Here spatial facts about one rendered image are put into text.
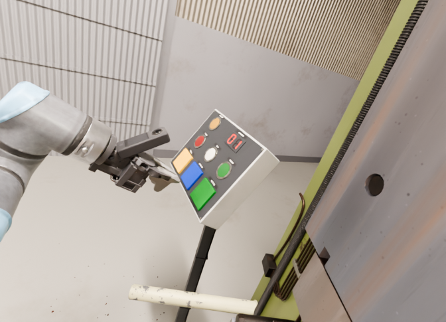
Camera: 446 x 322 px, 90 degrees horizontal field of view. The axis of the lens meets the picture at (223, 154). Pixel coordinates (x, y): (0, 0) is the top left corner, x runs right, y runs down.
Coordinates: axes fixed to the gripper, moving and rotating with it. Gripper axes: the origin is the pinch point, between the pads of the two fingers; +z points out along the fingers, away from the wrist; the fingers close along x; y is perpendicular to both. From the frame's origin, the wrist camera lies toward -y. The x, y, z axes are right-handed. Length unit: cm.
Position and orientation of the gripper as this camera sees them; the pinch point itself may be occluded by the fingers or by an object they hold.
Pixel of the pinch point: (177, 177)
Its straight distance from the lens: 61.7
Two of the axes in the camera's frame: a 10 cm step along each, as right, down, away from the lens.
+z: 6.1, 4.6, 6.4
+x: 4.4, 4.8, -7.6
